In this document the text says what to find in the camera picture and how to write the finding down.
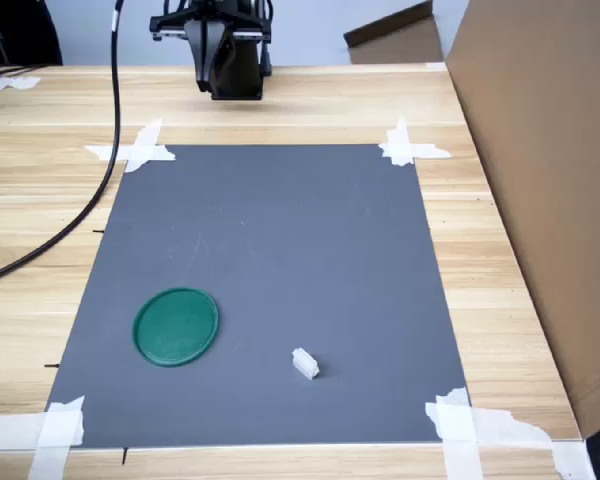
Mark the small white plastic terminal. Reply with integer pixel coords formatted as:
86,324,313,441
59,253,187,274
291,347,321,382

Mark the round green lid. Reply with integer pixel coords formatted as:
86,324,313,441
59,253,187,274
131,286,221,369

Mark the white masking tape piece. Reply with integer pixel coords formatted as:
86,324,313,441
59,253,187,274
377,115,454,168
83,117,177,174
0,395,86,480
424,386,599,480

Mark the brown cardboard box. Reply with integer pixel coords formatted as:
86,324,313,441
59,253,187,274
343,0,446,65

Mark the black bag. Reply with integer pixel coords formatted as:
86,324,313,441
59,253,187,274
0,0,64,76

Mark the dark grey mat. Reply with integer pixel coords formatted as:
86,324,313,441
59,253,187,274
44,143,474,449

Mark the small crumpled white tape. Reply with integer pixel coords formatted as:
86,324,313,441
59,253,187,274
0,74,42,92

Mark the brown cardboard partition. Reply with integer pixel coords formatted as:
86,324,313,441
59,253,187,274
444,0,600,441

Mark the thick black camera cable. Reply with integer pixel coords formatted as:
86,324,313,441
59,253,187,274
0,0,126,287

